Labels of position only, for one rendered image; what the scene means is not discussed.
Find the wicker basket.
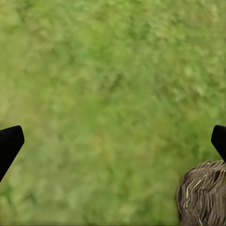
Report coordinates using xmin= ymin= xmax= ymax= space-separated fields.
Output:
xmin=177 ymin=160 xmax=226 ymax=226

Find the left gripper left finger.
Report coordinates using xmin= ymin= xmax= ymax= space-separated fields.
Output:
xmin=0 ymin=125 xmax=24 ymax=181

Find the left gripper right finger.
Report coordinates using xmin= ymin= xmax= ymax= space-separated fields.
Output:
xmin=211 ymin=125 xmax=226 ymax=163

